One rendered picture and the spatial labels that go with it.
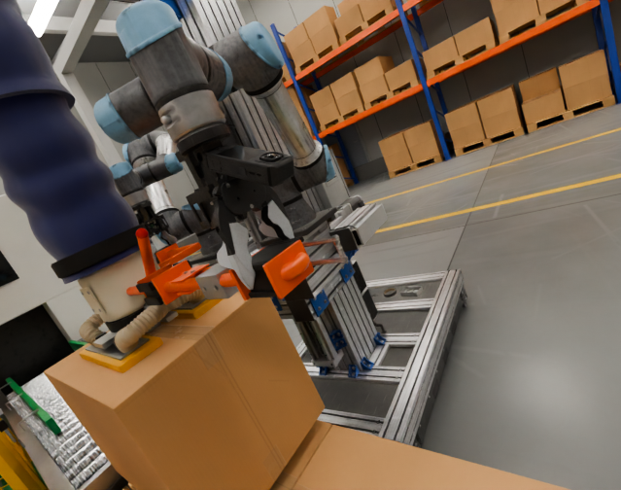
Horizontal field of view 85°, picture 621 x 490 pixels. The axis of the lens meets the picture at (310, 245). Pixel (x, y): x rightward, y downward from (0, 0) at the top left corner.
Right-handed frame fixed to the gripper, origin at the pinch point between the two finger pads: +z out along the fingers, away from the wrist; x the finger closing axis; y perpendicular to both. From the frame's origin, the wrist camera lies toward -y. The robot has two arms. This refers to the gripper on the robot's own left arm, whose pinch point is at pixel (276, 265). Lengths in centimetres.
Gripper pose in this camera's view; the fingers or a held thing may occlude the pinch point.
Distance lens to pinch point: 48.4
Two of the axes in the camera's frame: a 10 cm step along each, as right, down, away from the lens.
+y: -7.1, 1.4, 6.9
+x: -5.7, 4.5, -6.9
